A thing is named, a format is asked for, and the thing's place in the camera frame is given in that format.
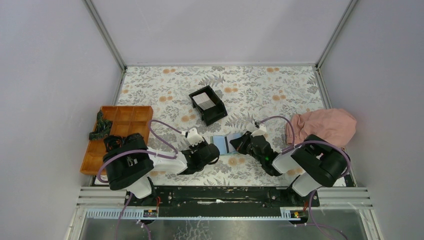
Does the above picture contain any white magnetic stripe card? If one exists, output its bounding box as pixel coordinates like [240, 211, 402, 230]
[224, 136, 230, 154]

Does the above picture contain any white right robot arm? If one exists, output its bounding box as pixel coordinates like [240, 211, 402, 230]
[229, 131, 351, 206]

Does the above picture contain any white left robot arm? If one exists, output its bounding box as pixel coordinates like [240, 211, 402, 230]
[99, 129, 220, 206]

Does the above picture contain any black card box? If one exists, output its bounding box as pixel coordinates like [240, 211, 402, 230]
[188, 85, 228, 126]

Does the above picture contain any stack of white cards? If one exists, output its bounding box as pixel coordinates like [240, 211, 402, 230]
[192, 92, 216, 110]

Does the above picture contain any orange compartment tray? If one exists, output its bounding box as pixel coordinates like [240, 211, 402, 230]
[80, 106, 154, 176]

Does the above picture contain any pink cloth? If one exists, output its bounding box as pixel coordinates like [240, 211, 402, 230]
[285, 108, 357, 148]

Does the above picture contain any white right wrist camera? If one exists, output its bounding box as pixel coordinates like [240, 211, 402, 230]
[251, 121, 267, 137]

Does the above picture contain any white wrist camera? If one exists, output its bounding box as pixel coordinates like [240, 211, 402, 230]
[181, 127, 205, 147]
[251, 121, 267, 137]

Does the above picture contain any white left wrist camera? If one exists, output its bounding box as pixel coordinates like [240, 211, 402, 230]
[181, 127, 205, 147]

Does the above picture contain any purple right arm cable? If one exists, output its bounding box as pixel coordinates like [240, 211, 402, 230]
[254, 115, 352, 178]

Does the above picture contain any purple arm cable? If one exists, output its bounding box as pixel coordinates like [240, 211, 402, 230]
[254, 115, 352, 178]
[96, 119, 190, 184]

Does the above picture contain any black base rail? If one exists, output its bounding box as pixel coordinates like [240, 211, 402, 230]
[124, 185, 320, 217]

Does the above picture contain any black coiled strap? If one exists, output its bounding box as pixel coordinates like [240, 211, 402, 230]
[103, 135, 133, 150]

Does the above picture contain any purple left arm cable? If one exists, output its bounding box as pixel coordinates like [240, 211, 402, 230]
[96, 119, 190, 184]

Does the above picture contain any green patterned strap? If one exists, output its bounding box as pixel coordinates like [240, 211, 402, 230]
[88, 110, 114, 141]

